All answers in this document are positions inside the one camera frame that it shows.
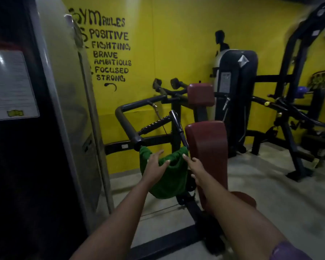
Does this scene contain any person's right hand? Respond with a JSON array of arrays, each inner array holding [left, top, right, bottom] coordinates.
[[182, 153, 211, 188]]

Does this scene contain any person's left hand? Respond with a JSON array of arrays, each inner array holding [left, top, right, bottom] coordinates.
[[140, 149, 171, 188]]

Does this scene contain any dark grey green cloth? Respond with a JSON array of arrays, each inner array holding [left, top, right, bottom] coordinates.
[[139, 146, 190, 199]]

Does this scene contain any maroon padded backrest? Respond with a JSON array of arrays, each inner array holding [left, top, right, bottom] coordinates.
[[104, 78, 325, 260]]

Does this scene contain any person's left forearm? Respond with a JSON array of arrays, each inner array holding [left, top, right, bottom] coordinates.
[[70, 179, 159, 260]]

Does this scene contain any person's right forearm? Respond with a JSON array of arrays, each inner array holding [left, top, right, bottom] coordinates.
[[199, 173, 287, 260]]

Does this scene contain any black white weight stack tower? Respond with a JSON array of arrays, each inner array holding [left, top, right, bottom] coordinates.
[[210, 49, 259, 157]]

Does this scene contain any grey weight stack tower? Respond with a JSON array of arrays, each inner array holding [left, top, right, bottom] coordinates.
[[0, 0, 115, 260]]

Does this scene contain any purple sleeve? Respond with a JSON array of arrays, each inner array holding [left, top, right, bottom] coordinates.
[[269, 240, 313, 260]]

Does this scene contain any blue ball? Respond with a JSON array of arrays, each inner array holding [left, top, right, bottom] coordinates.
[[296, 86, 311, 99]]

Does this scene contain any yellow black patterned object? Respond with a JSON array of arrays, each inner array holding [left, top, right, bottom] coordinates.
[[308, 70, 325, 91]]

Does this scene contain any white instruction placard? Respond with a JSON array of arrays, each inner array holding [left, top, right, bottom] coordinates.
[[0, 50, 40, 121]]

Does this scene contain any black cable with steel clip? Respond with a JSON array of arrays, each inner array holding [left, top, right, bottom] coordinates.
[[222, 96, 231, 122], [149, 101, 168, 136]]

